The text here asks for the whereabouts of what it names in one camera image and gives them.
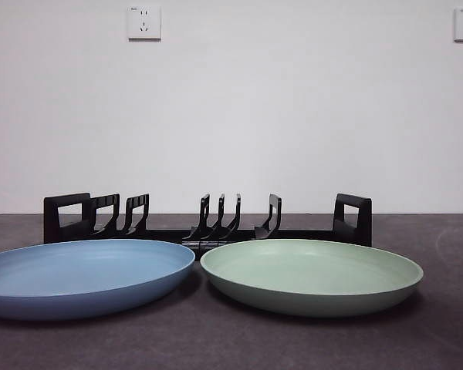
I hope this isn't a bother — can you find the green round plate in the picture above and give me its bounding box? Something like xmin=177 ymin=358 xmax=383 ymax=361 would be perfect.
xmin=199 ymin=238 xmax=425 ymax=319

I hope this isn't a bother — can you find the blue round plate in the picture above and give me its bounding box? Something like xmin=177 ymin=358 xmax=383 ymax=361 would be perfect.
xmin=0 ymin=238 xmax=197 ymax=321

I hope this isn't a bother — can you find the black plate rack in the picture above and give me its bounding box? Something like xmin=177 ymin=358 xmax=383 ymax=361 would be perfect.
xmin=42 ymin=192 xmax=373 ymax=248

